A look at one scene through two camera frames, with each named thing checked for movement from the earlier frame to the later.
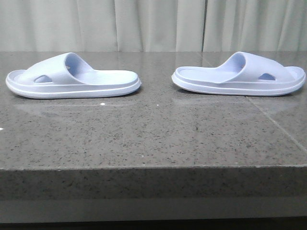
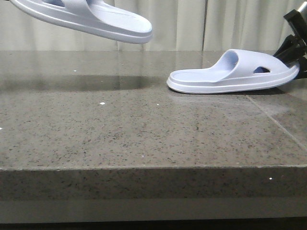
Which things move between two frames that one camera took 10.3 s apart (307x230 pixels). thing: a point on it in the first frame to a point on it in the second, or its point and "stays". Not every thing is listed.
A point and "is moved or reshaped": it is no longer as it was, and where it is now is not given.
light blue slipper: (244, 74) is moved or reshaped
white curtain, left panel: (35, 26) stays
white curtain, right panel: (255, 25) stays
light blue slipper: (69, 76) to (99, 16)
